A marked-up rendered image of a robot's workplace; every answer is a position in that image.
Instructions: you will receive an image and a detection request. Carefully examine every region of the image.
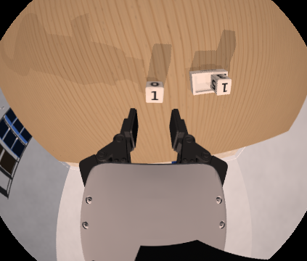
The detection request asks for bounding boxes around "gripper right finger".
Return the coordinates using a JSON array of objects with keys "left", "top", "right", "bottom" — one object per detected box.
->
[{"left": 169, "top": 109, "right": 228, "bottom": 186}]

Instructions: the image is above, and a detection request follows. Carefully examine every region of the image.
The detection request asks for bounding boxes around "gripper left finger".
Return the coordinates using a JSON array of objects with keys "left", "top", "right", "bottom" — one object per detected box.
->
[{"left": 79, "top": 108, "right": 139, "bottom": 187}]

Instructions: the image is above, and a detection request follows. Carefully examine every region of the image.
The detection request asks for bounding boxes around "beige rectangular tray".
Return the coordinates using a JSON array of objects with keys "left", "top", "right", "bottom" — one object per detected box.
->
[{"left": 189, "top": 69, "right": 228, "bottom": 95}]

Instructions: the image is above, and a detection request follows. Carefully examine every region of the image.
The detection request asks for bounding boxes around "beige calendar cube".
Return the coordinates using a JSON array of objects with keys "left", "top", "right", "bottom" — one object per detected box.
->
[
  {"left": 146, "top": 81, "right": 164, "bottom": 103},
  {"left": 210, "top": 74, "right": 232, "bottom": 96}
]

